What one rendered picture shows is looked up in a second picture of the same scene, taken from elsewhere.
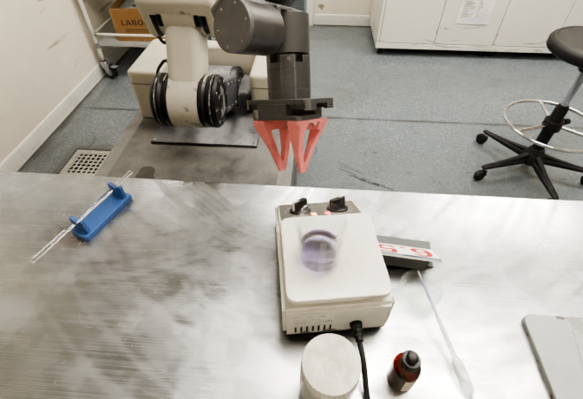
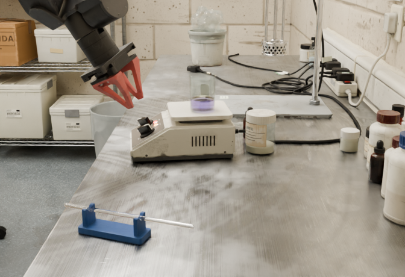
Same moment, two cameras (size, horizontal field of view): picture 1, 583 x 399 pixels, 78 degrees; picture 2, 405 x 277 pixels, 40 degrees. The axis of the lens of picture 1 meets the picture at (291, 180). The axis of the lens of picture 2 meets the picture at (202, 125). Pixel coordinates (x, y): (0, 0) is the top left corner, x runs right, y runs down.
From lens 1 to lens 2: 106 cm
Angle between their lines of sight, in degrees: 80
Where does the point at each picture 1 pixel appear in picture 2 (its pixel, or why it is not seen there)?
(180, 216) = (123, 197)
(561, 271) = not seen: hidden behind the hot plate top
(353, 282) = (217, 105)
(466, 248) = not seen: hidden behind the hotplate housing
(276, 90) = (113, 48)
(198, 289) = (202, 183)
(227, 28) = (113, 3)
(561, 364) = (235, 111)
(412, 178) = not seen: outside the picture
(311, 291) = (225, 111)
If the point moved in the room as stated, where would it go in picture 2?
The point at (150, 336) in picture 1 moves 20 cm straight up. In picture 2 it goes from (243, 194) to (246, 74)
